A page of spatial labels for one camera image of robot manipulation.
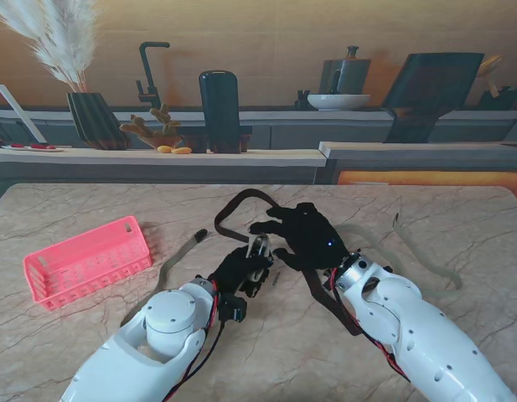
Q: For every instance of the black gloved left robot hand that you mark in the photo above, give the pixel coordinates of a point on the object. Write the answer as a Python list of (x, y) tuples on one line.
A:
[(237, 272)]

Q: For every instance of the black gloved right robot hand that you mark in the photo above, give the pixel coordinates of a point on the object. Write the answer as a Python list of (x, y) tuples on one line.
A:
[(312, 238)]

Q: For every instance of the beige braided belt black leather ends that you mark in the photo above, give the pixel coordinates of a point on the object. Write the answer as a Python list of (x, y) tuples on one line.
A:
[(171, 261)]

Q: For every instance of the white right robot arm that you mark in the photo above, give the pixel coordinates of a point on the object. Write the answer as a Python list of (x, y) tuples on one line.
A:
[(421, 335)]

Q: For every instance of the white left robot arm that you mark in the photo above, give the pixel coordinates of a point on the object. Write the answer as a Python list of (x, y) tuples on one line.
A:
[(166, 326)]

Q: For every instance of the dark brown webbing belt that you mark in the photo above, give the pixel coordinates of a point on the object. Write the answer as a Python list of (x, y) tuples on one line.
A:
[(321, 293)]

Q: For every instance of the pale beige webbing belt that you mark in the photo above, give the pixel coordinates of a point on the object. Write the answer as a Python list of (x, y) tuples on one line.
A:
[(434, 268)]

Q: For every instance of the pink plastic storage basket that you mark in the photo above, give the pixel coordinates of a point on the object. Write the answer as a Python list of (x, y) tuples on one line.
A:
[(82, 268)]

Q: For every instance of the grey counter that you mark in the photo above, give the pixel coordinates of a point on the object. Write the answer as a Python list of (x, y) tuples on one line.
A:
[(409, 153)]

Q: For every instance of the orange fruit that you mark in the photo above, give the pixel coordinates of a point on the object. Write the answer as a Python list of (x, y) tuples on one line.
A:
[(164, 149), (182, 151)]

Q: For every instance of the small black holder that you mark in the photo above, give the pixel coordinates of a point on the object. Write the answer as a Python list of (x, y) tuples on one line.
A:
[(302, 102)]

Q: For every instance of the white speckled bowl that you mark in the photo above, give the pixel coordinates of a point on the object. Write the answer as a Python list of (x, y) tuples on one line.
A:
[(337, 101)]

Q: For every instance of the cactus plant in bowl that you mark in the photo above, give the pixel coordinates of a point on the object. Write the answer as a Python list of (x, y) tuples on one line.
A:
[(159, 138)]

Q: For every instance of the tall dark canister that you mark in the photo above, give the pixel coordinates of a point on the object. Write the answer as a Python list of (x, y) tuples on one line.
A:
[(219, 109)]

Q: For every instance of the grey pot with lid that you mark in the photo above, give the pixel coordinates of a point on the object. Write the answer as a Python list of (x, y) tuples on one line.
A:
[(350, 77)]

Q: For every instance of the dark ribbed vase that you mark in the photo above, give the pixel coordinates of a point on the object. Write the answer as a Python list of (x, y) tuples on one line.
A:
[(94, 121)]

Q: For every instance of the black kitchen faucet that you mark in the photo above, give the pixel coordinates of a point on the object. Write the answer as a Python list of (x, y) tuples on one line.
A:
[(148, 71)]

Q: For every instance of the dark utensil holder with utensils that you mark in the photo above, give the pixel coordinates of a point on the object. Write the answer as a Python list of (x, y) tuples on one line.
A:
[(499, 98)]

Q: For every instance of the plate with red slices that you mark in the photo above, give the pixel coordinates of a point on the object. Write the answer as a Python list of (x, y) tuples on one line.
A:
[(32, 148)]

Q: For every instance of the white leaning board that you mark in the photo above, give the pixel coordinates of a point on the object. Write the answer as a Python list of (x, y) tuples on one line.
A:
[(19, 111)]

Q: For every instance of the white pampas grass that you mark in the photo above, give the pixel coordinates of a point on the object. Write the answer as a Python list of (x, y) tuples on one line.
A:
[(65, 46)]

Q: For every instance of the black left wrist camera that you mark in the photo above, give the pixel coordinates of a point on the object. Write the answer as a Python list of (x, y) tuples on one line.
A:
[(233, 309)]

